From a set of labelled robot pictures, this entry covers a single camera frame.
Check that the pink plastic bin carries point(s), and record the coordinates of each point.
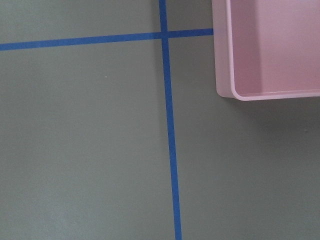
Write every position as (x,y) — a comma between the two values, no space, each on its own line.
(266,49)

